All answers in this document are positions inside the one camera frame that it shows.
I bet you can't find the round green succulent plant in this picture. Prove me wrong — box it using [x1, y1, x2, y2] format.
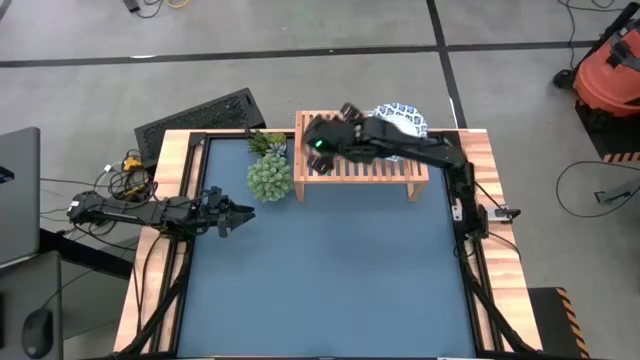
[246, 153, 295, 204]

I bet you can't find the orange shop vacuum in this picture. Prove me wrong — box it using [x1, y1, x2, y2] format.
[552, 2, 640, 131]

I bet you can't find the black hazard striped mat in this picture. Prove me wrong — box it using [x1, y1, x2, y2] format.
[527, 286, 592, 360]
[574, 99, 640, 164]

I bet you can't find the black computer mouse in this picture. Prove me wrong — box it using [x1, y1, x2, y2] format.
[21, 307, 55, 359]

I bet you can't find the wooden slatted shelf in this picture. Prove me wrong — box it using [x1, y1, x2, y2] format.
[293, 109, 431, 204]

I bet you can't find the grey laptop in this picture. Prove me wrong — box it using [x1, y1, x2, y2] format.
[0, 126, 42, 266]

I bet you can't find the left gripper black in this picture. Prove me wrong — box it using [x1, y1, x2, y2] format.
[197, 185, 257, 240]

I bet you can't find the black cable bundle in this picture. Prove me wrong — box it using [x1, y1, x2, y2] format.
[39, 149, 161, 236]

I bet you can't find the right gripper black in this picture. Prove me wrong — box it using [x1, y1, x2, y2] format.
[303, 101, 371, 176]

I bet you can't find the black floor cable loop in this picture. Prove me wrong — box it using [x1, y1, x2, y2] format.
[554, 159, 640, 220]

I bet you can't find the grey metal floor bracket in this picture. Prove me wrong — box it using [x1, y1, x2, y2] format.
[593, 179, 640, 206]

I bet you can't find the spiky green artificial plant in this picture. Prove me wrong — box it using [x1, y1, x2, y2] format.
[247, 129, 289, 159]

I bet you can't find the blue white patterned plate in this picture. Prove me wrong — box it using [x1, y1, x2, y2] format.
[369, 102, 430, 164]

